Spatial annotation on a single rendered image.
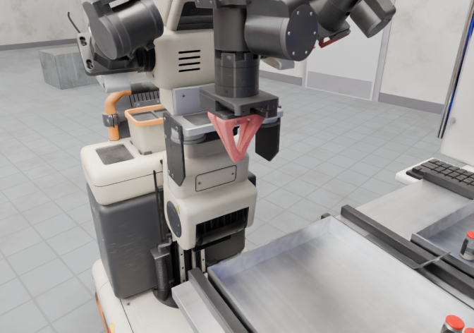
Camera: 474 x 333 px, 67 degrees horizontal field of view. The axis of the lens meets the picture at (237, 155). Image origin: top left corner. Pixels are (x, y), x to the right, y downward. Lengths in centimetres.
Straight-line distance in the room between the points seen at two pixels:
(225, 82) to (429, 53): 425
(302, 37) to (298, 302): 37
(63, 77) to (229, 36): 529
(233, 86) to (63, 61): 526
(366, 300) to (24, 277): 181
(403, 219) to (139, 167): 75
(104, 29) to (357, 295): 57
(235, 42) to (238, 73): 4
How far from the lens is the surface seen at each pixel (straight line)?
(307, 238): 68
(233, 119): 46
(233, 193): 97
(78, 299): 193
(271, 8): 39
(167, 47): 79
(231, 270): 60
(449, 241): 78
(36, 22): 1023
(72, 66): 571
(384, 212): 81
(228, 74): 45
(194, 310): 57
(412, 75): 472
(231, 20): 44
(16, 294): 208
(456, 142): 132
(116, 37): 65
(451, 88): 122
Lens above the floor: 130
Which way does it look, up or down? 25 degrees down
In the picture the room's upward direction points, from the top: straight up
